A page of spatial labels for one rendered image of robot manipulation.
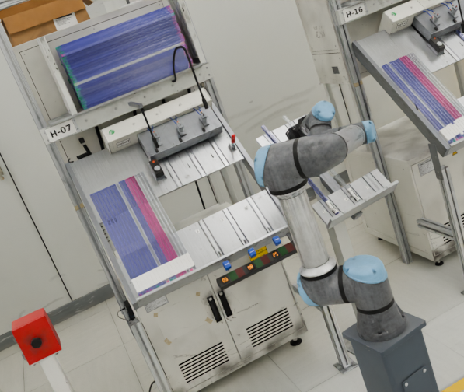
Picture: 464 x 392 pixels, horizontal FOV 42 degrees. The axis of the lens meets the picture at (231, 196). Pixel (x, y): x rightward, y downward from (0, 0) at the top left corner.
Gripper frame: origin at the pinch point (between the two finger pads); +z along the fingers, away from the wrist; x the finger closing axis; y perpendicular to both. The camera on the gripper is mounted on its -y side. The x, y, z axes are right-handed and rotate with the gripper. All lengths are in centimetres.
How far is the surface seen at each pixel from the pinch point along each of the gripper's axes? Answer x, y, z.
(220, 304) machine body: 40, -33, 58
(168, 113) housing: 27, 46, 26
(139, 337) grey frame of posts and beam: 82, -30, 27
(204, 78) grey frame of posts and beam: 5, 53, 23
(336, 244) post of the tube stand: -8.3, -37.6, 26.6
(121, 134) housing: 48, 47, 29
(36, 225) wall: 83, 75, 194
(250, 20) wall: -103, 126, 136
